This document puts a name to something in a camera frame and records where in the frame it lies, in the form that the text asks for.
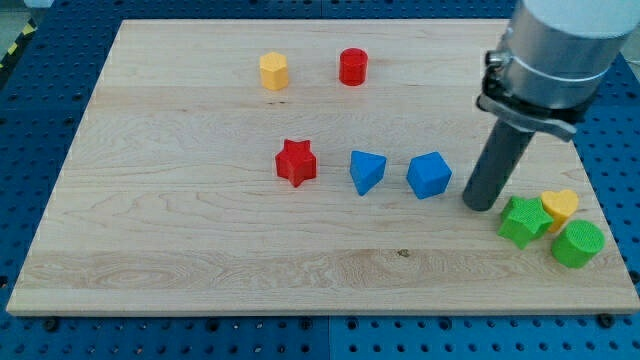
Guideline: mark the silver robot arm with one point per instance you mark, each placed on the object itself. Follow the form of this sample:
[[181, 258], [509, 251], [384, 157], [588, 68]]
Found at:
[[549, 63]]

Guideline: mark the yellow heart block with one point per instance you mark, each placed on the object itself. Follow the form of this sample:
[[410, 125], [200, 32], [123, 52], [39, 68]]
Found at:
[[560, 206]]

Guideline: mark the yellow hexagon block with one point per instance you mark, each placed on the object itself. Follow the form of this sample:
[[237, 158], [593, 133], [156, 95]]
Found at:
[[274, 71]]

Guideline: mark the green cylinder block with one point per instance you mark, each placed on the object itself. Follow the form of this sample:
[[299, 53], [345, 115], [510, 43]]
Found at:
[[578, 243]]

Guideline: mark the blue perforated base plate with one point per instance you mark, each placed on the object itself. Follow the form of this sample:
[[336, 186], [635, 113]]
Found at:
[[51, 61]]

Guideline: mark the red cylinder block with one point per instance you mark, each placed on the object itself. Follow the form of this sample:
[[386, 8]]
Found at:
[[353, 66]]

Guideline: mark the blue cube block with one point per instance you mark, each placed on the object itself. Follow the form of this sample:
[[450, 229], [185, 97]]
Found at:
[[428, 175]]

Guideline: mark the wooden board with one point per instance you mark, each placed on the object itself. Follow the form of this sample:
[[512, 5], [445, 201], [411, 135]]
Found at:
[[168, 202]]

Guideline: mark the blue triangle block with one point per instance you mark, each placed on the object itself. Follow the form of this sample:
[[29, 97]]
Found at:
[[366, 170]]

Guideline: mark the red star block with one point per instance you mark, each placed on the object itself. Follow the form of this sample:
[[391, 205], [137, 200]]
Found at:
[[296, 162]]

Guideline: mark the green star block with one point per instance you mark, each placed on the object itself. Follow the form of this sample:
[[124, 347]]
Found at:
[[523, 220]]

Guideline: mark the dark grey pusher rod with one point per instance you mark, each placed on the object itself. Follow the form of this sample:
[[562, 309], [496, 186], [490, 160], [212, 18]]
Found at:
[[499, 157]]

